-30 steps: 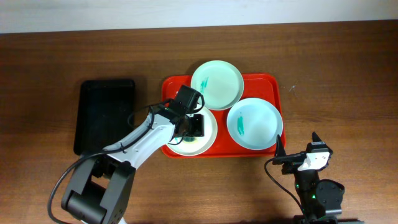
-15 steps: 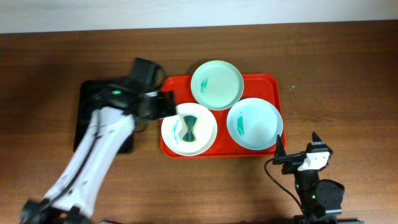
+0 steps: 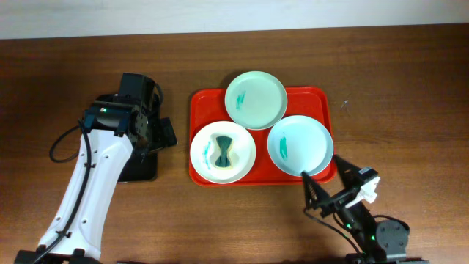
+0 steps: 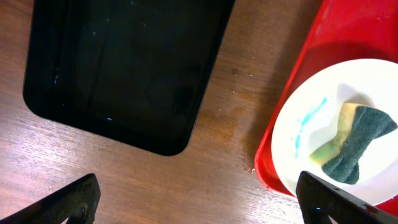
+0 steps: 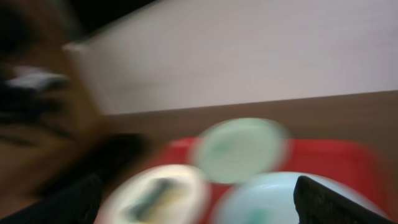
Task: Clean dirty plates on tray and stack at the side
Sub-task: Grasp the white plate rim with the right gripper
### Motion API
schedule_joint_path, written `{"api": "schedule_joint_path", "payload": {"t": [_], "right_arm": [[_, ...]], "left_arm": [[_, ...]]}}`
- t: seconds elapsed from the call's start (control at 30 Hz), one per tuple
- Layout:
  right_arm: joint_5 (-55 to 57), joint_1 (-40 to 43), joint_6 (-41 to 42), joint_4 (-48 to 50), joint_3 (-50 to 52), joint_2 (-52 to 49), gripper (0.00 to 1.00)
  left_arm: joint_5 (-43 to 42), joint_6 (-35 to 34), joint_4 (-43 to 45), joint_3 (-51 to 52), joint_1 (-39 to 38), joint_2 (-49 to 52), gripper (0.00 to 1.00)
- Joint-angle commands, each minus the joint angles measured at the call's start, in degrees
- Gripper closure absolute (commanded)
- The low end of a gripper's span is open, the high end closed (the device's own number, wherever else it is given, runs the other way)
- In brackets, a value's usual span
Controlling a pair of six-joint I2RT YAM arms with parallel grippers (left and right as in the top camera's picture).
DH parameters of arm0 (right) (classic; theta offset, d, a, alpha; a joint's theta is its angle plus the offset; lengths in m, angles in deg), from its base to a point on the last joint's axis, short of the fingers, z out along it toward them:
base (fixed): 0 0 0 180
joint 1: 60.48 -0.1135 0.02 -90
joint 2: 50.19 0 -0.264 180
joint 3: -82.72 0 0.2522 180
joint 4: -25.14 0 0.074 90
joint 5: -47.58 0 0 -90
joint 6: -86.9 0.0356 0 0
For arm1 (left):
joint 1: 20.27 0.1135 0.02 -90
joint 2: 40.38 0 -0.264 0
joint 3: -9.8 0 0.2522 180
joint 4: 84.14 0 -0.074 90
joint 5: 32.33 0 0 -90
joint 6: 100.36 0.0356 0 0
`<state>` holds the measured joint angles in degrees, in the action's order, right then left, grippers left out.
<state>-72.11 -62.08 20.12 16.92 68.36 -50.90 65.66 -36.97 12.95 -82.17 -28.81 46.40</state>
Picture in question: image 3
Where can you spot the red plastic tray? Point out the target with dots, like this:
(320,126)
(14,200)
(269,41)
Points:
(207,106)

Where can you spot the light blue plate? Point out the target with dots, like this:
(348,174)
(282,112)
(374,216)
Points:
(298,144)

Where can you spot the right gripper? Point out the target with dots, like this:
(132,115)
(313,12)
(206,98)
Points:
(338,199)

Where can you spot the black plastic tray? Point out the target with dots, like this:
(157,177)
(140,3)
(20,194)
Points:
(131,116)

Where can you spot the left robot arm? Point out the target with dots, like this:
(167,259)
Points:
(75,234)

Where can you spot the green and yellow sponge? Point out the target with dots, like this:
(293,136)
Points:
(223,160)

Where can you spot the white plate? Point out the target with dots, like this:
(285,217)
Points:
(204,151)

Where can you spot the mint green plate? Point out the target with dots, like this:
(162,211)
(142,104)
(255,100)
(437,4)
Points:
(256,100)

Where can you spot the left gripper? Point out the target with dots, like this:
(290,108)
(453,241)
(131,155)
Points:
(168,135)

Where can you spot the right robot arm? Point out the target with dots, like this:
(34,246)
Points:
(375,238)

